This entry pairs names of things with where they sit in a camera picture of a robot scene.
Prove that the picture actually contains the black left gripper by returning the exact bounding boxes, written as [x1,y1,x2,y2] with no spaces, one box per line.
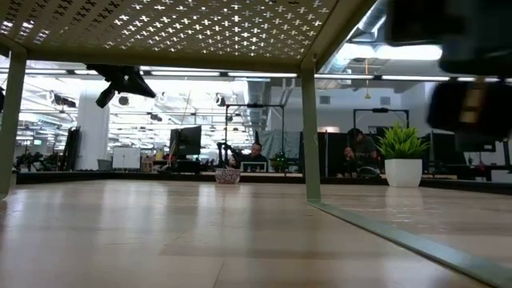
[85,63,158,110]

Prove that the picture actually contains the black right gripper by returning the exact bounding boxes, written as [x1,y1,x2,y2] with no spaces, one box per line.
[426,78,512,140]

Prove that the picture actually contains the green perforated metal shelf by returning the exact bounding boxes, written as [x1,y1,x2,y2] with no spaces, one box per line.
[0,0,512,288]

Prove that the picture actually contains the black computer monitor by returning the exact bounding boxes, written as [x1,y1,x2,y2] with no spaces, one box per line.
[170,125,203,159]
[430,134,457,166]
[454,138,497,154]

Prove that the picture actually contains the white cabinet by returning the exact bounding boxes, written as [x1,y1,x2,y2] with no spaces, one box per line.
[111,146,142,170]

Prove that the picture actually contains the green plant in white pot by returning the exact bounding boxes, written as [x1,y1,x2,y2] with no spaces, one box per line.
[377,122,432,189]

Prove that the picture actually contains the black leaning panels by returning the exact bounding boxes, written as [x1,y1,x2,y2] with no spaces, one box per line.
[59,126,81,172]

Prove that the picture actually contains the person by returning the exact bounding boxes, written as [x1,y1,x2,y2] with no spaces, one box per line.
[337,146,357,178]
[346,127,381,177]
[230,142,269,173]

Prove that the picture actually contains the black partition panel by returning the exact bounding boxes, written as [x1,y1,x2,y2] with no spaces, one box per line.
[318,131,349,178]

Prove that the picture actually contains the white framed screen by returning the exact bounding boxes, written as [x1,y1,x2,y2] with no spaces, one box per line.
[239,161,268,174]

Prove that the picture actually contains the black background frame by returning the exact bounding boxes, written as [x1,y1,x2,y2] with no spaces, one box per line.
[353,107,410,133]

